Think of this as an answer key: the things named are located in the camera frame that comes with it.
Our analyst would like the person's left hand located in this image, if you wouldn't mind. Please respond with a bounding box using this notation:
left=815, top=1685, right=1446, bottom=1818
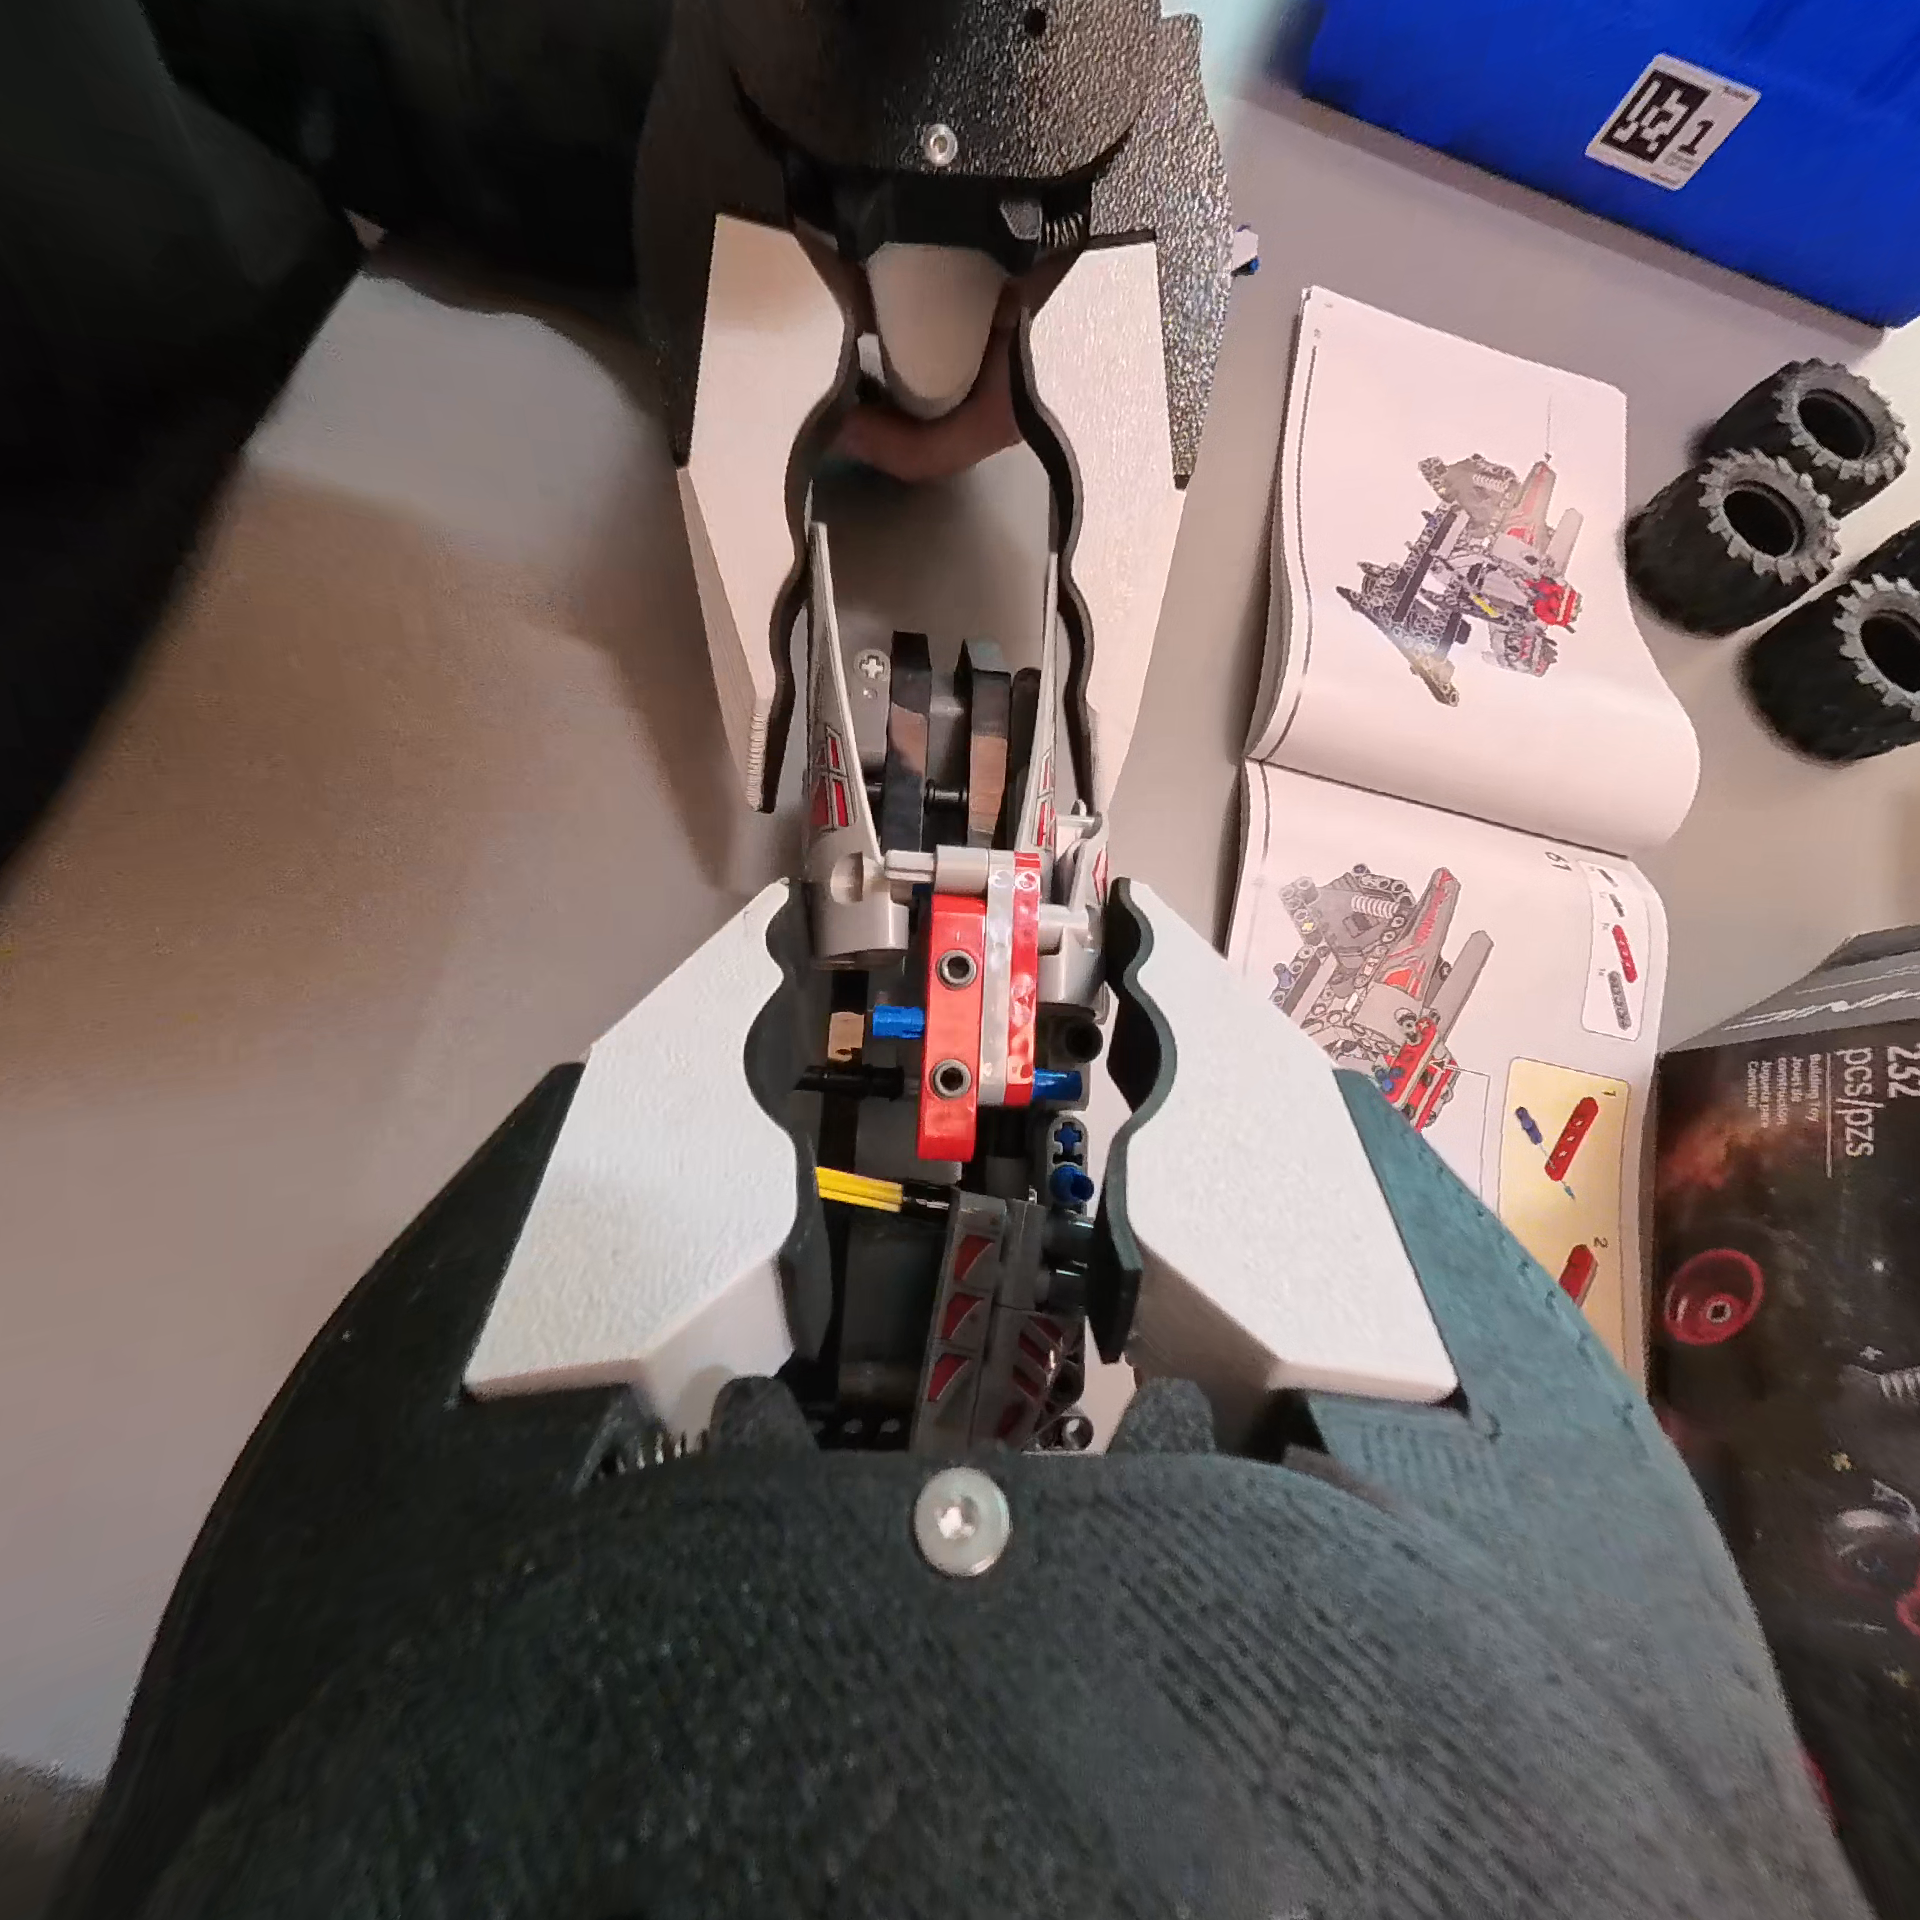
left=832, top=387, right=1026, bottom=486

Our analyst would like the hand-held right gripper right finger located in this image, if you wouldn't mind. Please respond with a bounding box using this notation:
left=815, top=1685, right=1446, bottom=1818
left=1089, top=879, right=1468, bottom=1411

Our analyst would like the person's left forearm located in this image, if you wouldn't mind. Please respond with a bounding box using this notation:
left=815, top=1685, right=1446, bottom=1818
left=0, top=0, right=678, bottom=887

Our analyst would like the grey red brick truck model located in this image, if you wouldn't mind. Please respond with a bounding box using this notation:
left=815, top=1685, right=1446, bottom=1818
left=781, top=516, right=1144, bottom=1463

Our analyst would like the blue plastic bin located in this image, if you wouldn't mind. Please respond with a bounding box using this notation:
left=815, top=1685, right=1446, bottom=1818
left=1296, top=0, right=1920, bottom=333

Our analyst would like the white printed marker tag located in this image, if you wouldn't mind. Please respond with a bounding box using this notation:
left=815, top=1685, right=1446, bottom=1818
left=1586, top=53, right=1727, bottom=188

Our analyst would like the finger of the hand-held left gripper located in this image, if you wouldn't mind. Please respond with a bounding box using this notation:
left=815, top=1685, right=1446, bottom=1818
left=678, top=214, right=872, bottom=819
left=996, top=224, right=1189, bottom=844

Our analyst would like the grey desk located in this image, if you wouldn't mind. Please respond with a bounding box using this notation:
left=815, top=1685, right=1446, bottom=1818
left=0, top=77, right=1920, bottom=1804

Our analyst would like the black toy set box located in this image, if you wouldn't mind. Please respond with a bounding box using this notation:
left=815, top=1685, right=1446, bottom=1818
left=1647, top=926, right=1920, bottom=1796

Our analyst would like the open instruction booklet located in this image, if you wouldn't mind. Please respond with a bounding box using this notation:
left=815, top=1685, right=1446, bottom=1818
left=1222, top=286, right=1705, bottom=1376

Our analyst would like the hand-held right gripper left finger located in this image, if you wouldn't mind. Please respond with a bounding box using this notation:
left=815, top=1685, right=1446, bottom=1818
left=463, top=882, right=835, bottom=1403

